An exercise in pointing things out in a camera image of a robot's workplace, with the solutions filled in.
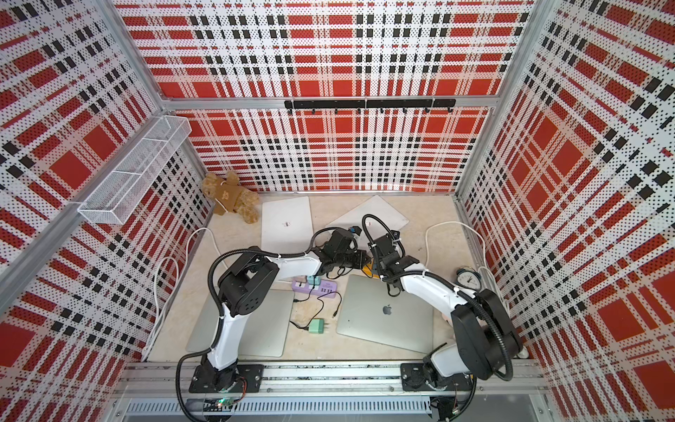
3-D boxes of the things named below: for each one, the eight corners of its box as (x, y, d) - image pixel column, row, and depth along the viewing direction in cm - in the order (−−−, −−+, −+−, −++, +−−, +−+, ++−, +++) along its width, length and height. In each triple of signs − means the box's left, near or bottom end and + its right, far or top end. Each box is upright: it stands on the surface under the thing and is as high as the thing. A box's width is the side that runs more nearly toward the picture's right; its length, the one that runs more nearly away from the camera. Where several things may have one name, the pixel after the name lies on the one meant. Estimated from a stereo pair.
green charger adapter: (310, 333, 84) (307, 327, 78) (312, 322, 86) (309, 315, 81) (328, 333, 84) (326, 326, 78) (328, 322, 86) (326, 315, 81)
